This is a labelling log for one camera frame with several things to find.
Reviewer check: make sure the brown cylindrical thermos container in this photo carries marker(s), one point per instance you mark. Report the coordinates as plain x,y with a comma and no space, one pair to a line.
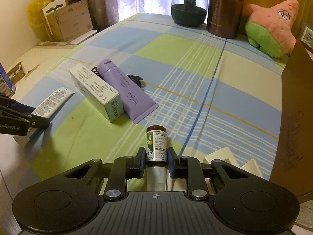
224,17

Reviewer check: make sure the pink starfish plush toy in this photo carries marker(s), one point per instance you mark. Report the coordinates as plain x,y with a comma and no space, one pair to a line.
269,28

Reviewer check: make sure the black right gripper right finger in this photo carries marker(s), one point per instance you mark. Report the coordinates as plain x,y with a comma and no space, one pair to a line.
189,169

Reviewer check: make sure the blue box at left edge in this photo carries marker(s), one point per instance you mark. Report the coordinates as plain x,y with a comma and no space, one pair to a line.
6,86

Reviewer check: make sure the purple cosmetic tube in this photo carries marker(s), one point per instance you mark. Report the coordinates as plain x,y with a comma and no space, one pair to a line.
135,101

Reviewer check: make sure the yellow plastic bag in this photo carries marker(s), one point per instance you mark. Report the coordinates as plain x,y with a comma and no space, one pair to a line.
36,19

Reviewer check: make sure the cardboard box white scalloped panel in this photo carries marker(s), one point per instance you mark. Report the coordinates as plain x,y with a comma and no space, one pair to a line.
65,23

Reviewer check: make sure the white rectangular carton box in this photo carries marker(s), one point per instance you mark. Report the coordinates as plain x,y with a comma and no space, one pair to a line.
101,95

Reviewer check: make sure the brown spray bottle white cap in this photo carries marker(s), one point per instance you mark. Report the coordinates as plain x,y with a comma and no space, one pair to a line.
156,158

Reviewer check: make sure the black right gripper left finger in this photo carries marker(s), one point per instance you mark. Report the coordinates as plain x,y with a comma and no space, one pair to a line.
123,169

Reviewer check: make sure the white ceramic holder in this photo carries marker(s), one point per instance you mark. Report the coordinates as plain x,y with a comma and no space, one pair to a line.
226,155

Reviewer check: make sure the checkered blue green tablecloth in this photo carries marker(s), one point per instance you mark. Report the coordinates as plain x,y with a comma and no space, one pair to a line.
211,93

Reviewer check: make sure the dark green glass humidifier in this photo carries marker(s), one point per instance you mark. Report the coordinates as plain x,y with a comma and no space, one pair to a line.
189,13

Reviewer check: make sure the brown cardboard storage box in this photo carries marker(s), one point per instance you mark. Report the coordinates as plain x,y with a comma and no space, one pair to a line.
293,167

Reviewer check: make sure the white tube with cap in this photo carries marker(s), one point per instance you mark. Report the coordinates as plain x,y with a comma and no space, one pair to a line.
46,109

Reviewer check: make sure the framed grey picture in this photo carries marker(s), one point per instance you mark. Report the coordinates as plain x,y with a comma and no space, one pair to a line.
306,34

